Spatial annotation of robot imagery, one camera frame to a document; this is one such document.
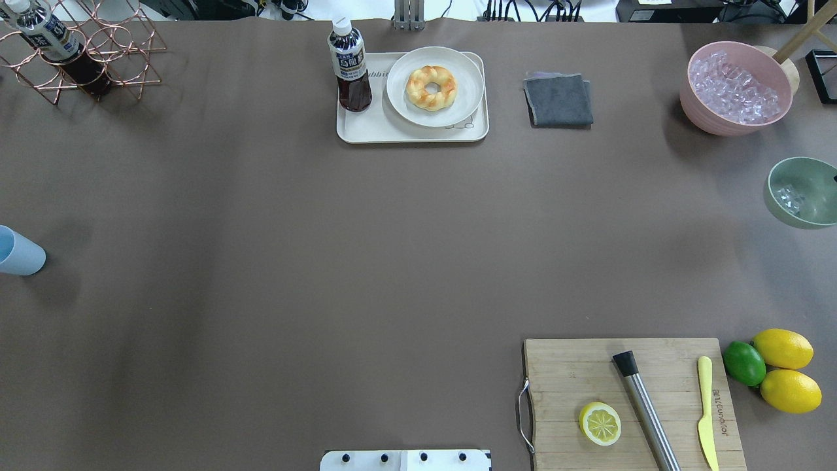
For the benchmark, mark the cream round plate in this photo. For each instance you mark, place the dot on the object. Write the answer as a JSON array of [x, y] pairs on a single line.
[[471, 86]]

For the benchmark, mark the mint green bowl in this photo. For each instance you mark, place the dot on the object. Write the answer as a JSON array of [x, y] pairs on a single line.
[[814, 179]]

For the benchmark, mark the bamboo cutting board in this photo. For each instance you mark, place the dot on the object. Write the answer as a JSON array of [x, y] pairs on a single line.
[[684, 377]]

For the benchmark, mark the light blue cup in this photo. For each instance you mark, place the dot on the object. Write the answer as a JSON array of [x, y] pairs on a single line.
[[19, 255]]

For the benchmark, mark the green lime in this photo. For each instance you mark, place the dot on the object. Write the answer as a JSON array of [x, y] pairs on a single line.
[[744, 363]]

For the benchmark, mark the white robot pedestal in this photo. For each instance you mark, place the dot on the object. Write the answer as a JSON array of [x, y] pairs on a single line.
[[408, 459]]

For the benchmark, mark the rack bottle upper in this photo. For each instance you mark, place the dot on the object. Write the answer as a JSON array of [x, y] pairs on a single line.
[[60, 46]]

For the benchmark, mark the steel muddler black tip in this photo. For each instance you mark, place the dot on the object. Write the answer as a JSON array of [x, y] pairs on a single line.
[[645, 411]]

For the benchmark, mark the half lemon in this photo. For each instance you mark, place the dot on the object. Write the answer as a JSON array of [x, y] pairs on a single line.
[[600, 423]]

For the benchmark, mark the copper wire bottle rack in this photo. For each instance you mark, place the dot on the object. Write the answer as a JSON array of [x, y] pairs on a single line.
[[125, 45]]

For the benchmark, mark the tea bottle on tray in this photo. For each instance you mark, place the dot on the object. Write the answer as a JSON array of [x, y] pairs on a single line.
[[347, 48]]

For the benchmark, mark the yellow plastic knife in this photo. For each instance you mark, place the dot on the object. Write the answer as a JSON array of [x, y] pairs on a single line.
[[705, 423]]

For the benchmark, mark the yellow lemon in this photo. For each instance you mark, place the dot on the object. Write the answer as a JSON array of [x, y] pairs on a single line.
[[783, 348], [791, 391]]

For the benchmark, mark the glazed donut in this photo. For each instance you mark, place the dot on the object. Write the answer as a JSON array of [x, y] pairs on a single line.
[[431, 88]]

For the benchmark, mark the aluminium frame post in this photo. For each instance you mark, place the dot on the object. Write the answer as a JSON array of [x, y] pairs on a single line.
[[408, 15]]

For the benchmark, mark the pink bowl with ice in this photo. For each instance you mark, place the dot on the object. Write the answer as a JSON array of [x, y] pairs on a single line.
[[733, 89]]

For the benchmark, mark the ice cubes in bowl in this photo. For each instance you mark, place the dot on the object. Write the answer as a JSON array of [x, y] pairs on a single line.
[[789, 199]]

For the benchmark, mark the gray folded cloth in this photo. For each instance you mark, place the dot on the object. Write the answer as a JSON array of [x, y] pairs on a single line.
[[558, 100]]

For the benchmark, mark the cream serving tray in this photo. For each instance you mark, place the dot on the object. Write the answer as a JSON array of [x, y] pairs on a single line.
[[381, 123]]

